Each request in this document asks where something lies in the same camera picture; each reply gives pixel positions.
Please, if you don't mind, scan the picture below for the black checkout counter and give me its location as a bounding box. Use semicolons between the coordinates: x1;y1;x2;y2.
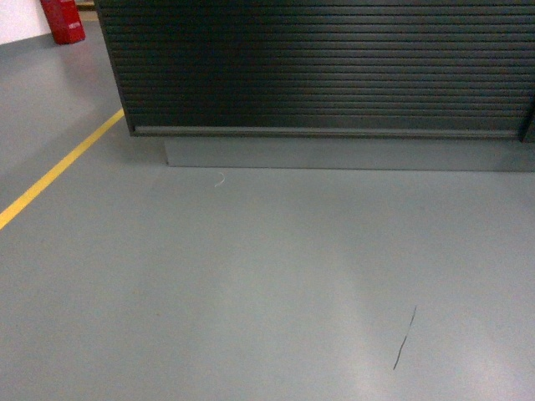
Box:
96;1;534;172

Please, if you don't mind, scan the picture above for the red fire extinguisher box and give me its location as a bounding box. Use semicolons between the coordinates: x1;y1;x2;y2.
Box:
40;0;86;45

